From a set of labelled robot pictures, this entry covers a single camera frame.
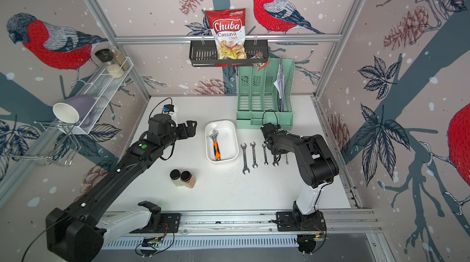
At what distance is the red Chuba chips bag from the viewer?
2.66ft

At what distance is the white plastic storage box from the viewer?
95cm

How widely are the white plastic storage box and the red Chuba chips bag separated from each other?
0.37 meters
